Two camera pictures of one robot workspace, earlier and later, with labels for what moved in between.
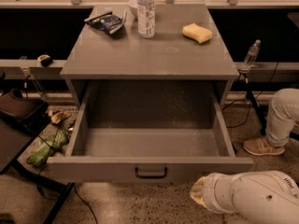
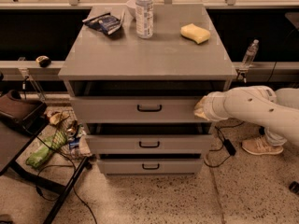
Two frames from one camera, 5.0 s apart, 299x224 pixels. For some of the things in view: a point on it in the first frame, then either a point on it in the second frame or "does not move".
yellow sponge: (194, 32) does not move
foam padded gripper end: (212, 190) -> (212, 106)
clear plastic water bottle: (146, 12) does not move
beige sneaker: (262, 147) does not move
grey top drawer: (74, 166) -> (135, 109)
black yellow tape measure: (45, 60) does not move
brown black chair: (21, 118) does not move
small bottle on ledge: (252, 52) does not move
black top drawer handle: (137, 175) -> (149, 110)
